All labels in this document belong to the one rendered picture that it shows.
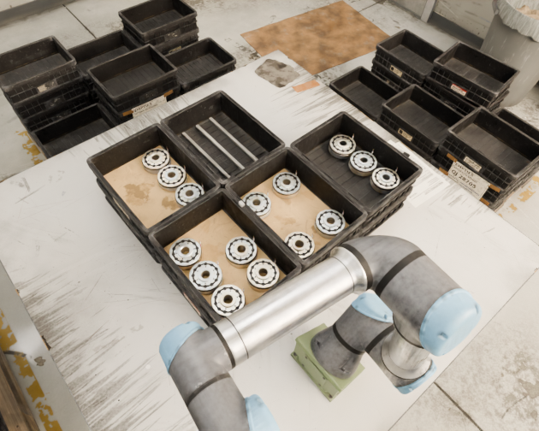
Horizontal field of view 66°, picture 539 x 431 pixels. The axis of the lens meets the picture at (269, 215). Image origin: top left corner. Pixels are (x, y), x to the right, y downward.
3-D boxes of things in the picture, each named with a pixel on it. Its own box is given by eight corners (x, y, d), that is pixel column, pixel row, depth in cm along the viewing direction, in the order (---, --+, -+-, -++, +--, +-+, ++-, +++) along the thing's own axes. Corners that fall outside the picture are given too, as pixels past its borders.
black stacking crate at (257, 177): (361, 233, 145) (369, 215, 136) (300, 283, 134) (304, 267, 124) (285, 166, 161) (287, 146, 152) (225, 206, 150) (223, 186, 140)
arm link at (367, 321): (348, 315, 125) (376, 284, 119) (379, 351, 118) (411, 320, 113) (328, 321, 115) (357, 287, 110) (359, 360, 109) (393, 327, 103)
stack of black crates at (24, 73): (79, 96, 276) (53, 34, 239) (101, 121, 264) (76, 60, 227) (20, 121, 261) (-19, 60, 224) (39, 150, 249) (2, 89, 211)
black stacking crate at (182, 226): (299, 283, 134) (303, 268, 124) (227, 343, 122) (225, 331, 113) (224, 206, 149) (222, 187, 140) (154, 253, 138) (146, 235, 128)
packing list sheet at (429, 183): (453, 182, 174) (453, 181, 174) (417, 210, 165) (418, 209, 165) (393, 138, 187) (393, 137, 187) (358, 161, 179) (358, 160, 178)
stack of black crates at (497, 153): (503, 203, 239) (550, 149, 202) (473, 230, 228) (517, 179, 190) (447, 162, 255) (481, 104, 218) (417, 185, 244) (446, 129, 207)
